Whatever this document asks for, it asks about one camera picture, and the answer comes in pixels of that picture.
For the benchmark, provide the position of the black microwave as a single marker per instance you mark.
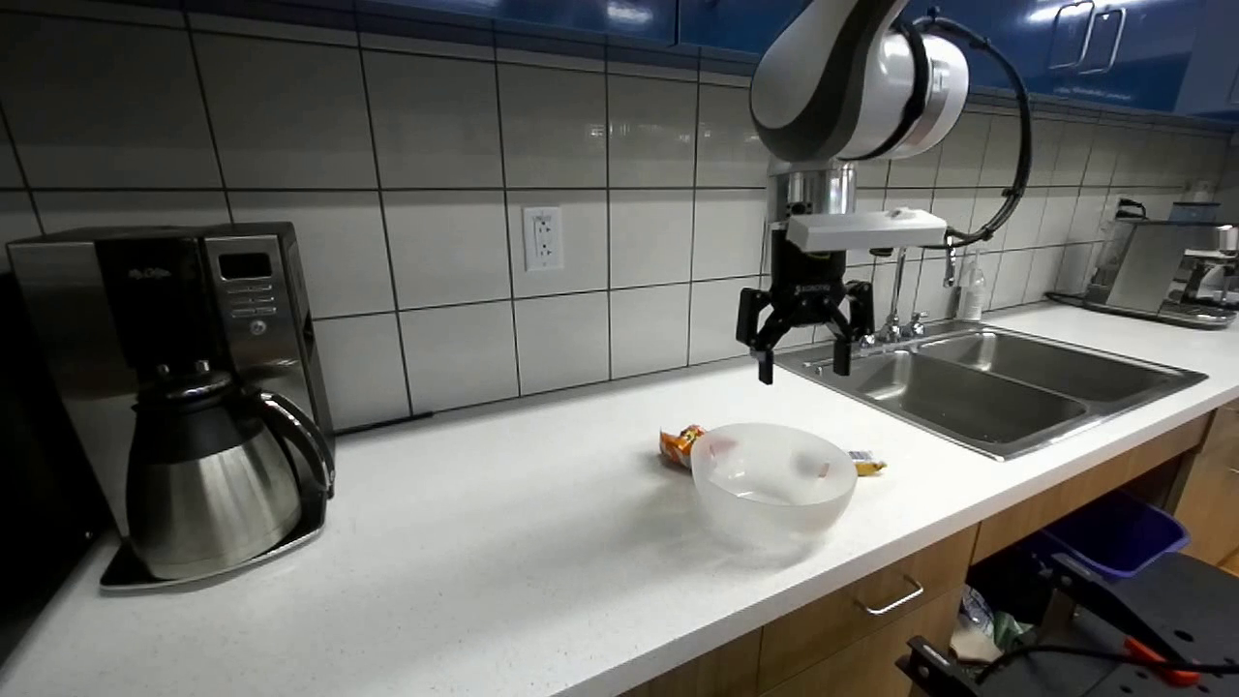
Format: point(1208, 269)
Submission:
point(31, 489)

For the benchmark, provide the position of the black metal stand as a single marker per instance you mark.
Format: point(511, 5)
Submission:
point(1162, 614)

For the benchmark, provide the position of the steel coffee carafe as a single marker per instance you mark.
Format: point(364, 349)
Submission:
point(215, 478)

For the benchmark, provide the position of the blue plastic bin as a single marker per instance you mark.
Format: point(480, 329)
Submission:
point(1118, 535)

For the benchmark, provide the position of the clear soap bottle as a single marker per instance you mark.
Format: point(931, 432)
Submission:
point(970, 291)

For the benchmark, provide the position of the chrome sink faucet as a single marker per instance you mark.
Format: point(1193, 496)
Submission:
point(895, 313)

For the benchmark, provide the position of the stainless steel sink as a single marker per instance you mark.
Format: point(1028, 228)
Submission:
point(992, 389)

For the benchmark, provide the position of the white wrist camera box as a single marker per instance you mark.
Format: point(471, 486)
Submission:
point(868, 229)

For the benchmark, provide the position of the blue upper cabinet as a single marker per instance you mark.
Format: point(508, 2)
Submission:
point(644, 20)

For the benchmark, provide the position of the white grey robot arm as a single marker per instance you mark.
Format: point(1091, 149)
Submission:
point(826, 70)

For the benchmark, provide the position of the yellow silver snack bar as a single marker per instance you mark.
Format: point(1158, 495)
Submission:
point(868, 464)

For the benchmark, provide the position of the stainless steel coffee maker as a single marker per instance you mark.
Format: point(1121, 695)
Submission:
point(237, 303)

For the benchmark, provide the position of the silver countertop appliance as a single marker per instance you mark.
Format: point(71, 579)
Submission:
point(1162, 273)

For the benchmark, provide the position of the wooden drawer front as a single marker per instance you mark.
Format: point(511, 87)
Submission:
point(878, 622)

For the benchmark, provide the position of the orange Cheetos packet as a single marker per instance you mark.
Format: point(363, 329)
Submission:
point(678, 447)

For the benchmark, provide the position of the white wall outlet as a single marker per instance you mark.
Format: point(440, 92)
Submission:
point(542, 241)

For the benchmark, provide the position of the translucent plastic bowl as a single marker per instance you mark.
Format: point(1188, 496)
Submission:
point(772, 486)

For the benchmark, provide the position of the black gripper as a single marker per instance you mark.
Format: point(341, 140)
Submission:
point(806, 273)

